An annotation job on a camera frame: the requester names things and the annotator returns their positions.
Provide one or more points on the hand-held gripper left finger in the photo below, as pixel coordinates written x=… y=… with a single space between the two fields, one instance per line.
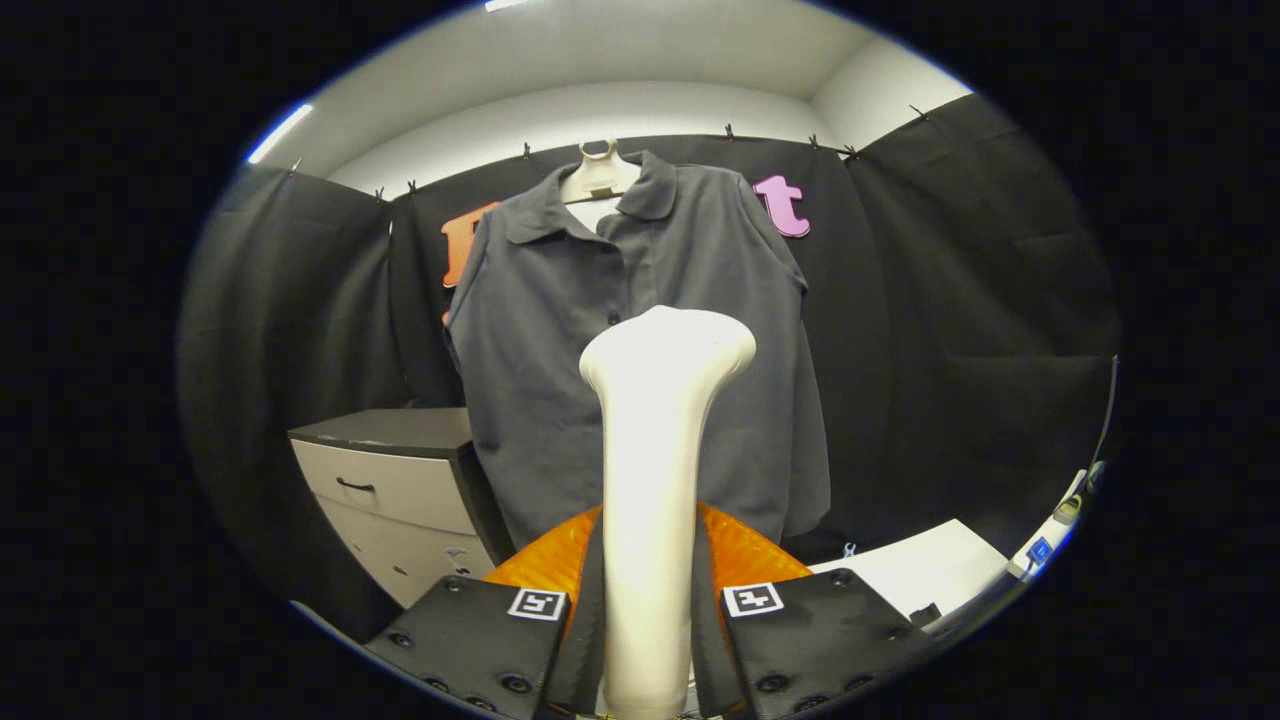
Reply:
x=588 y=640

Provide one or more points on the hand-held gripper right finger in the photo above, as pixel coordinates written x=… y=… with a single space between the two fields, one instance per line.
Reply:
x=708 y=640

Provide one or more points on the white garment steamer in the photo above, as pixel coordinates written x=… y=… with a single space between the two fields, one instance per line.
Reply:
x=650 y=450

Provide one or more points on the grey button-up shirt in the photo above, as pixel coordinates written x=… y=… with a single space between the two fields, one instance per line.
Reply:
x=530 y=380

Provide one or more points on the white flat board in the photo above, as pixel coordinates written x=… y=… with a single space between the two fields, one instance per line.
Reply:
x=920 y=565

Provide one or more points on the grey drawer cabinet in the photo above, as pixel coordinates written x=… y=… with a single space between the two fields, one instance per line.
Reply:
x=400 y=490

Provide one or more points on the small blue item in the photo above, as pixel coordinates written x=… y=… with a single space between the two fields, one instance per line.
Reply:
x=1040 y=551

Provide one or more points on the white mannequin torso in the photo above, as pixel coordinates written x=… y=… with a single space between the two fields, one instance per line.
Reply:
x=598 y=180

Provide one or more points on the ceiling light strip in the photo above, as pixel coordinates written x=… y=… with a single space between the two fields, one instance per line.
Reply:
x=280 y=133

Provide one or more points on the ceiling light panel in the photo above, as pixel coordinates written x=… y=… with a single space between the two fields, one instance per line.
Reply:
x=505 y=4

